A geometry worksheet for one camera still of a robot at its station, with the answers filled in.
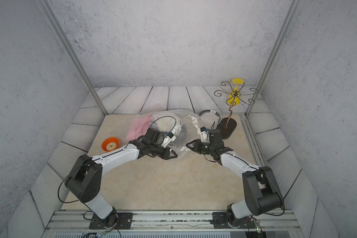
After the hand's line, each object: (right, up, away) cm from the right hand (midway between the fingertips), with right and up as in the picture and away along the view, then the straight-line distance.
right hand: (188, 146), depth 84 cm
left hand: (-5, -6, -2) cm, 8 cm away
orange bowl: (-52, +2, +17) cm, 55 cm away
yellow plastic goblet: (+28, +28, +5) cm, 40 cm away
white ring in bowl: (-50, -2, +15) cm, 52 cm away
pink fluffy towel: (-34, +10, +21) cm, 41 cm away
